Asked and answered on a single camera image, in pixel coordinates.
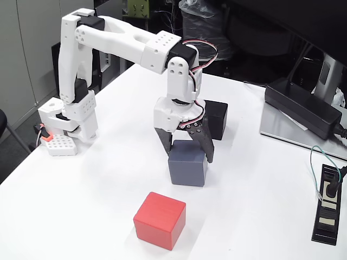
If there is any black cube block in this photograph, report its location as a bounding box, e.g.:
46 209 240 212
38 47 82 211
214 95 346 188
203 100 228 141

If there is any grey cube block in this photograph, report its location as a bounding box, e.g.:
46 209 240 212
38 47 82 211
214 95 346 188
168 140 209 187

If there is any red cube block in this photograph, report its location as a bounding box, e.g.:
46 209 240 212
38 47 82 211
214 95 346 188
133 191 187 251

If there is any black power adapter brick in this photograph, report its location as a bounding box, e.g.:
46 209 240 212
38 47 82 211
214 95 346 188
264 77 343 140

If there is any white perforated table clamp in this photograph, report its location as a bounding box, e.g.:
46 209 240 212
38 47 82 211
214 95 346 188
44 134 79 157

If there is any green circuit board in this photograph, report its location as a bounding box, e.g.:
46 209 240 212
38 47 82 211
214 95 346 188
127 0 150 19

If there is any black flat panel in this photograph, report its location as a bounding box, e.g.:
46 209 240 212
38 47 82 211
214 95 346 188
51 40 103 100

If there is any silver monitor stand column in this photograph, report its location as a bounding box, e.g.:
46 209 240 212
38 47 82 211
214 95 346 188
311 51 344 105

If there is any crumpled white plastic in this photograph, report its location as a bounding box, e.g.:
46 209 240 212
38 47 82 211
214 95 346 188
332 88 347 108

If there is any black power strip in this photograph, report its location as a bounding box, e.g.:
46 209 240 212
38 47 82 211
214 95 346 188
311 164 342 246

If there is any black monitor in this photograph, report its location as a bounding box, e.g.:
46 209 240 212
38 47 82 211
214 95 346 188
227 0 347 66

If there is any black chair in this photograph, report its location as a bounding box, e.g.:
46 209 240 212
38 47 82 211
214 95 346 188
0 109 32 155

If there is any silver monitor base plate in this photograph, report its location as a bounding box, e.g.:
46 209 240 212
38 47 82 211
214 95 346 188
259 101 347 160

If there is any red white black servo cable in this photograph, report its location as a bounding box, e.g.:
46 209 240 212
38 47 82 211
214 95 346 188
180 39 219 128

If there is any orange connector with cable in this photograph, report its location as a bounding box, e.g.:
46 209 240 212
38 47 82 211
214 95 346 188
34 123 53 149

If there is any green ground wire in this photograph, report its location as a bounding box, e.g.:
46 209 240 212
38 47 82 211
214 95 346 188
310 145 343 203

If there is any black adapter power cord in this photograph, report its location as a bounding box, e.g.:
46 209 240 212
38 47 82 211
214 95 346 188
331 121 347 149

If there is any black plug with cable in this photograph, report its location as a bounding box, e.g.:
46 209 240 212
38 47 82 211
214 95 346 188
324 165 347 198

